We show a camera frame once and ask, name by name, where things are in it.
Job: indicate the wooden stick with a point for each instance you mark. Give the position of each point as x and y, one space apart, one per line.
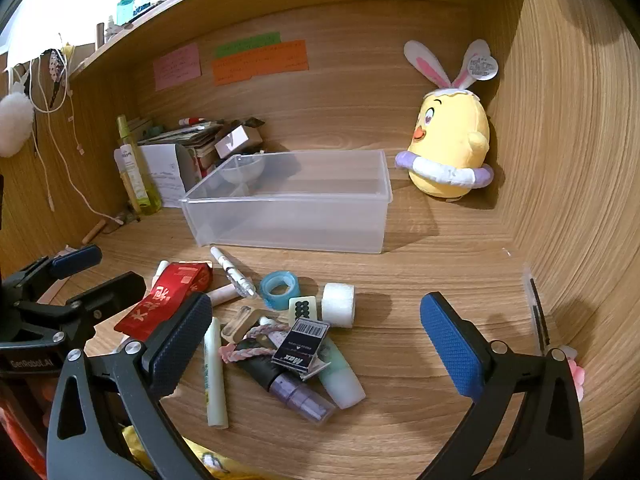
95 231

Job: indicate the pink flower ornament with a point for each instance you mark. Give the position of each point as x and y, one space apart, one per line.
577 375

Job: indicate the orange paper note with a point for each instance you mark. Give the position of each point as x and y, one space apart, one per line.
260 66

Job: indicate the green paper note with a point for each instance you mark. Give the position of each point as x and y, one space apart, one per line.
250 42

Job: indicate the clear plastic storage box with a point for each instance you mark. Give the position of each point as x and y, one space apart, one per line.
300 230

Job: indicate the mint squeeze tube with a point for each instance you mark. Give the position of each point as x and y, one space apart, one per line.
342 385

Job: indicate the dotted hanging ornament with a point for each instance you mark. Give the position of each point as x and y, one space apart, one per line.
56 67

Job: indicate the white carton box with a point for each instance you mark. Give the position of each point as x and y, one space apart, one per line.
165 175

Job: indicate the white bowl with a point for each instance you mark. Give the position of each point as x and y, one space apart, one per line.
242 167

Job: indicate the purple tube with black cap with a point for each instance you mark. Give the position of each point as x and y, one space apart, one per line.
300 397

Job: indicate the pale green stick tube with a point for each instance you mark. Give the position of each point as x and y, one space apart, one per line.
215 385

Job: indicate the red tube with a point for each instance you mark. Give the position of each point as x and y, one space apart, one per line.
170 285

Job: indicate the white tube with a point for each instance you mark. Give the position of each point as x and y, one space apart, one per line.
221 294

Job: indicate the stack of paper packets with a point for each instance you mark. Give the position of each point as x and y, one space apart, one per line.
175 135

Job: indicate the white foam tape roll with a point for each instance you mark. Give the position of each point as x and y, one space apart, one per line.
337 305

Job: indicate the teal bottle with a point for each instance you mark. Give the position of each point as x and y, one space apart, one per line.
125 9

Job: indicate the white dotted mahjong tile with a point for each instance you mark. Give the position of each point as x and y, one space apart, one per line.
302 310

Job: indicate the yellow-green spray bottle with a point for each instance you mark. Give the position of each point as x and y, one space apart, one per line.
145 195

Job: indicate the red and white carton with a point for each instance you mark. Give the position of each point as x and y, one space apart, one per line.
206 162

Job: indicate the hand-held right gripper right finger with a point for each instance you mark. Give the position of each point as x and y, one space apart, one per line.
450 345

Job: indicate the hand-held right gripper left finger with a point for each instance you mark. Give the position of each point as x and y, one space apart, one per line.
180 345

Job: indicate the pink paper note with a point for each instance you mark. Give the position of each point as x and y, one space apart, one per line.
177 66

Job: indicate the blue tape roll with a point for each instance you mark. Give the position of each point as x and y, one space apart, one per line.
265 287

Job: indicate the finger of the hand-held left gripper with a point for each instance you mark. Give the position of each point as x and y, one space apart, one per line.
75 260
115 292

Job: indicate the white pen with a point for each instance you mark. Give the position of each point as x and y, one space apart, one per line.
227 265

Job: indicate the white fluffy pompom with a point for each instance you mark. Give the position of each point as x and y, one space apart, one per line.
14 125

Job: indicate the white capped stick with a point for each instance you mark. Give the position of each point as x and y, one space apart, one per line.
161 271

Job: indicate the red-capped white marker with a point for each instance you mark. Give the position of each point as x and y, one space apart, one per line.
192 121

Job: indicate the black staples box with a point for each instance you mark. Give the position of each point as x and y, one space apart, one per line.
300 342

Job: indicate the yellow chick plush toy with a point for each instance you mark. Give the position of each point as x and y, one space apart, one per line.
450 135

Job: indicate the small open white box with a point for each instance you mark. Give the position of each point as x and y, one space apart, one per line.
235 140

